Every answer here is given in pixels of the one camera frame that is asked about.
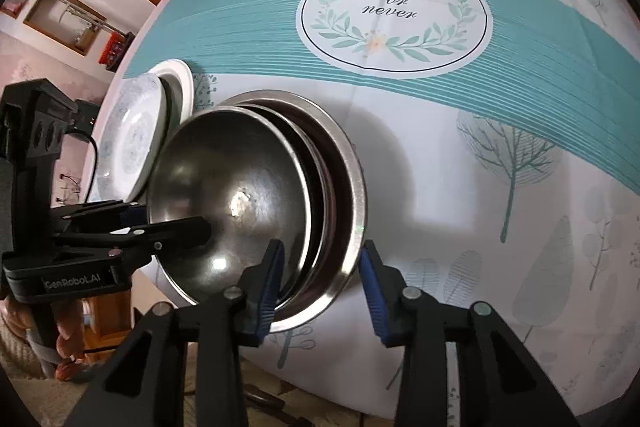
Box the white floral ceramic plate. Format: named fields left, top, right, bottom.
left=90, top=73, right=167, bottom=202

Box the small steel bowl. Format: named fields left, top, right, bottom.
left=146, top=106, right=312, bottom=305

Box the white paper plate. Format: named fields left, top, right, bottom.
left=149, top=59, right=194, bottom=138

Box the pink steel-lined bowl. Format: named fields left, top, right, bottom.
left=241, top=102, right=336, bottom=309

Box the large steel bowl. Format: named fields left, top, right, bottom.
left=225, top=90, right=367, bottom=333

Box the person's hand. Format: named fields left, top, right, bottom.
left=1, top=296, right=94, bottom=384

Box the wooden side table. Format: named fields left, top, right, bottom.
left=82, top=291, right=132, bottom=363

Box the tree-print tablecloth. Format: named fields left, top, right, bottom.
left=118, top=0, right=639, bottom=415

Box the black cable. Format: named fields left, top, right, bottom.
left=67, top=128, right=100, bottom=205

